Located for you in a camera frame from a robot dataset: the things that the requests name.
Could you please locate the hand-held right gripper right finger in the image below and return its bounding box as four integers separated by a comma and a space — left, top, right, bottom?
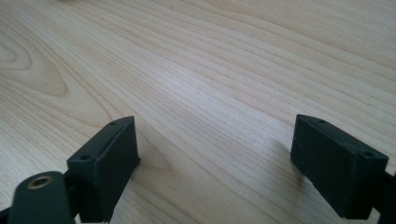
290, 113, 389, 220

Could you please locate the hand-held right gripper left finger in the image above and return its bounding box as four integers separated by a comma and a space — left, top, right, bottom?
66, 115, 141, 224

